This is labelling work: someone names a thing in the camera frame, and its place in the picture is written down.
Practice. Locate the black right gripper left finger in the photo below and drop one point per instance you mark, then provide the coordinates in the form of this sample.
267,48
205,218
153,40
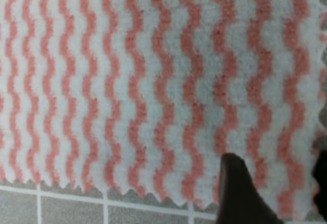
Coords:
239,201

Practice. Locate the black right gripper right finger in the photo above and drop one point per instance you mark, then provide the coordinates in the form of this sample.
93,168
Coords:
319,174

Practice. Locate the pink white wavy striped towel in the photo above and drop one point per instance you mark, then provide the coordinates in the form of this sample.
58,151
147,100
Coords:
153,81

